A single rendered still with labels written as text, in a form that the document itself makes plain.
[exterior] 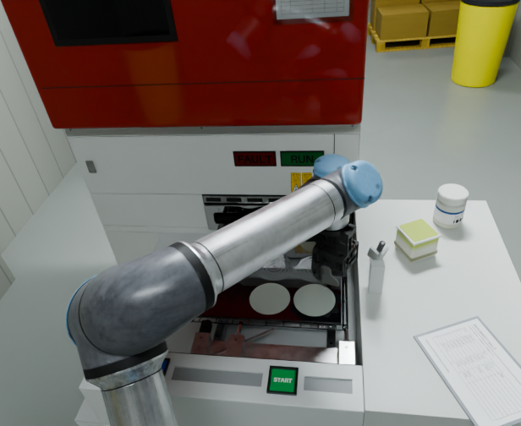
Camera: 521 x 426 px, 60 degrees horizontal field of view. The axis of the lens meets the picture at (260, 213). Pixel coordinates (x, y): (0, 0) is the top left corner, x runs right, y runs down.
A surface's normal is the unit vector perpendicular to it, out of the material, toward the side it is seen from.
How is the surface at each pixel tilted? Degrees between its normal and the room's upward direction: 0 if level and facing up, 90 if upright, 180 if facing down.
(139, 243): 90
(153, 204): 90
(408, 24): 90
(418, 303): 0
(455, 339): 0
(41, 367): 0
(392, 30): 90
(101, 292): 33
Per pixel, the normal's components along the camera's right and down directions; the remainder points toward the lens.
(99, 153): -0.14, 0.62
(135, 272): -0.22, -0.68
